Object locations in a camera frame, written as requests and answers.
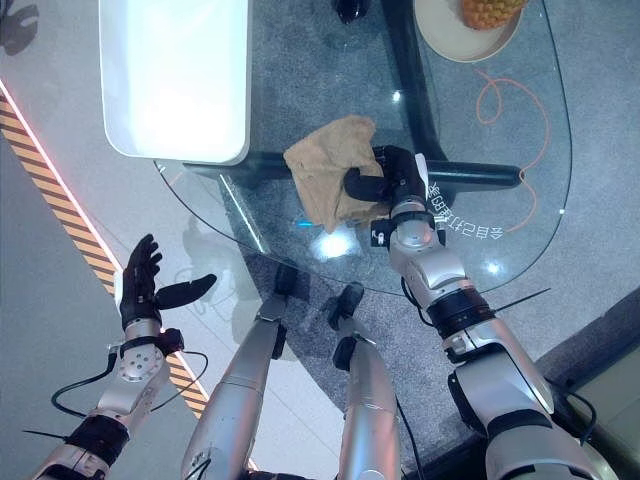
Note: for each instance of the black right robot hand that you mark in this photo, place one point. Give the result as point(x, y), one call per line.
point(395, 177)

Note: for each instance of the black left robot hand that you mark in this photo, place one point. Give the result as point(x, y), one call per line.
point(139, 290)

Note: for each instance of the tan cloth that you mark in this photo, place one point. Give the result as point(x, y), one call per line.
point(332, 167)

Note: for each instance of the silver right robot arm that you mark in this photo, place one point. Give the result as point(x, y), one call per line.
point(485, 360)

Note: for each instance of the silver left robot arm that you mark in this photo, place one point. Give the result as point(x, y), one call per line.
point(107, 400)

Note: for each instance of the white plastic basket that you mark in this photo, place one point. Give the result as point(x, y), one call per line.
point(175, 75)

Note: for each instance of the black table base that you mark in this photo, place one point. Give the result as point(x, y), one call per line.
point(415, 125)

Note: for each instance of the yellow black hazard tape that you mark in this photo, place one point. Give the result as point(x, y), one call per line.
point(75, 220)

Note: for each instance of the beige round plate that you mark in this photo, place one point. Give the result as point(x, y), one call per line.
point(462, 37)

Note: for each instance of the black round object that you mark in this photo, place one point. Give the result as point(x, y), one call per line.
point(351, 9)

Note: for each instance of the pineapple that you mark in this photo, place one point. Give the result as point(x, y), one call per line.
point(492, 12)

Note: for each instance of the silver right robot leg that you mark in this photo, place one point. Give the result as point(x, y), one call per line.
point(367, 400)

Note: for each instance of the dark swivel chair base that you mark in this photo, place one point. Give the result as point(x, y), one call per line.
point(17, 25)

